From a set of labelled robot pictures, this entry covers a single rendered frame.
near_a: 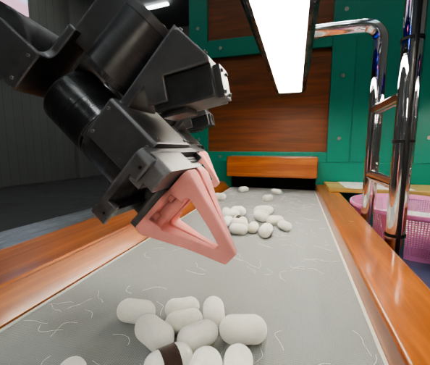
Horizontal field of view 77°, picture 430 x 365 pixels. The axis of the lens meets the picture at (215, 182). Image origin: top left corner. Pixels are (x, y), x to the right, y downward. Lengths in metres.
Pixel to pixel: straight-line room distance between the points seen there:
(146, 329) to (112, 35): 0.23
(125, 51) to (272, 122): 0.80
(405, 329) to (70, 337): 0.25
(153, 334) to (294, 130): 0.86
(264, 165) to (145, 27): 0.74
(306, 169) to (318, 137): 0.13
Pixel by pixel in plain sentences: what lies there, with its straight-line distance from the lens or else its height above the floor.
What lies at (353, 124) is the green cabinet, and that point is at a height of 0.96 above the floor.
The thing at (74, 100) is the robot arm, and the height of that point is 0.93.
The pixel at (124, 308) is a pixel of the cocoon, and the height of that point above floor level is 0.76.
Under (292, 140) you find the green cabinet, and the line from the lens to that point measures 0.99.
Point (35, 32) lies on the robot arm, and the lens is 0.29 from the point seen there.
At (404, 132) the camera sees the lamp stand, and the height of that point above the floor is 0.91.
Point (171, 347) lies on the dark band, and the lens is 0.21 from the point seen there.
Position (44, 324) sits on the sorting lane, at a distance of 0.30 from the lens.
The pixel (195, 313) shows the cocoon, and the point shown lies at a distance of 0.25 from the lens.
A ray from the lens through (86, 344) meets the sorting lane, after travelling 0.26.
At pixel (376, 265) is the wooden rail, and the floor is 0.76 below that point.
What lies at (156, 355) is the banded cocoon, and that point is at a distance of 0.21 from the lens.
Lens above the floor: 0.89
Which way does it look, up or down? 8 degrees down
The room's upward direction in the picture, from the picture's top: straight up
